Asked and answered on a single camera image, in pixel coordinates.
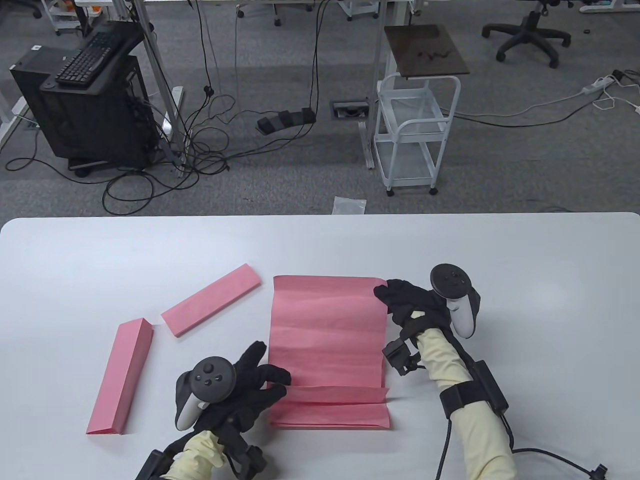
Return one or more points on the person's left hand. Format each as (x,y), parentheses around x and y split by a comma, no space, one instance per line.
(255,395)

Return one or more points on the person's right hand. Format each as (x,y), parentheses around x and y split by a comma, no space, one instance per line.
(412,302)

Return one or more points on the person's right forearm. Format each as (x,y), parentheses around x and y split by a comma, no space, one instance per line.
(440,360)

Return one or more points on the person's left forearm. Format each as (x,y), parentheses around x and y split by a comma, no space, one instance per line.
(192,457)

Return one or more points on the black and white controller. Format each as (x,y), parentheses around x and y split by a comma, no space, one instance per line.
(450,277)
(210,375)

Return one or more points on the clear plastic bag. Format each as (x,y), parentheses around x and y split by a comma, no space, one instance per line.
(350,206)

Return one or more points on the white utility trolley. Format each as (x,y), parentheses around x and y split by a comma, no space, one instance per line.
(405,160)

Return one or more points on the metal floor socket box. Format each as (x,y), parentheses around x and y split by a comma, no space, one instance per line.
(350,110)

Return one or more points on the black foot pedal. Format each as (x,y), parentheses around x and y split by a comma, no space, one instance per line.
(285,120)

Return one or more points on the brown wooden board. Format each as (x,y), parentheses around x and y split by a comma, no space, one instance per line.
(410,65)

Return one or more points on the white power strip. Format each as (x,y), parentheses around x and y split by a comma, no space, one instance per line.
(597,85)

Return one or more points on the black office chair base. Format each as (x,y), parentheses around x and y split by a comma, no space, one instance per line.
(527,32)

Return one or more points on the white trolley base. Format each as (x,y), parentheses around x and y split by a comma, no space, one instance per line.
(357,7)

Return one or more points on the black power adapter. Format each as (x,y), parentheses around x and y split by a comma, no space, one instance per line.
(618,75)

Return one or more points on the black computer tower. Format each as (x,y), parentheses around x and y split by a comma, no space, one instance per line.
(90,125)

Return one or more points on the white desk foot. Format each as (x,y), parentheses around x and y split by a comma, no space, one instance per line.
(10,125)
(610,6)

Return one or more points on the black keyboard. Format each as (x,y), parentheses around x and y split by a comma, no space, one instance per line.
(85,60)

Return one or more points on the white shelf cart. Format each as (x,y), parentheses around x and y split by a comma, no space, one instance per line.
(60,20)

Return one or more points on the black chair caster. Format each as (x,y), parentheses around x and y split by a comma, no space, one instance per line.
(30,7)

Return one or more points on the grey desk leg frame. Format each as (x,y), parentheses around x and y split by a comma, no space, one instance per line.
(155,65)

